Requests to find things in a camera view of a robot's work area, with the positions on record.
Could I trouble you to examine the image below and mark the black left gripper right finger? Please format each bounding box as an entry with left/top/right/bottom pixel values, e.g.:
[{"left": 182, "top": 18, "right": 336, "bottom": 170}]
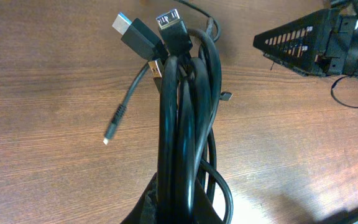
[{"left": 193, "top": 179, "right": 223, "bottom": 224}]

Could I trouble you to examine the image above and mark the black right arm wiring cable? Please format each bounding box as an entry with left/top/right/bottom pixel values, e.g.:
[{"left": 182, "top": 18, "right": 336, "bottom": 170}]
[{"left": 330, "top": 0, "right": 358, "bottom": 110}]

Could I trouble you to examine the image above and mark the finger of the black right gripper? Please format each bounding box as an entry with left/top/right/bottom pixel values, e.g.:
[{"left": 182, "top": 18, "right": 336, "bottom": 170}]
[{"left": 253, "top": 9, "right": 333, "bottom": 76}]

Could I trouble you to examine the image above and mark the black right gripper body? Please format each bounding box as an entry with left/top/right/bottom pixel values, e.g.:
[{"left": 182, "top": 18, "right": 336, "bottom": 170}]
[{"left": 323, "top": 7, "right": 358, "bottom": 78}]

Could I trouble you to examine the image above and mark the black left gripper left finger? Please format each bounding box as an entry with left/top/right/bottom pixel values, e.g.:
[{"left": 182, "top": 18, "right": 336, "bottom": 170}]
[{"left": 121, "top": 174, "right": 157, "bottom": 224}]

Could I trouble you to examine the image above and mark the black cable bundle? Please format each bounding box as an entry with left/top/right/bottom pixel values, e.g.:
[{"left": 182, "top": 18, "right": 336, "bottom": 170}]
[{"left": 103, "top": 0, "right": 234, "bottom": 224}]

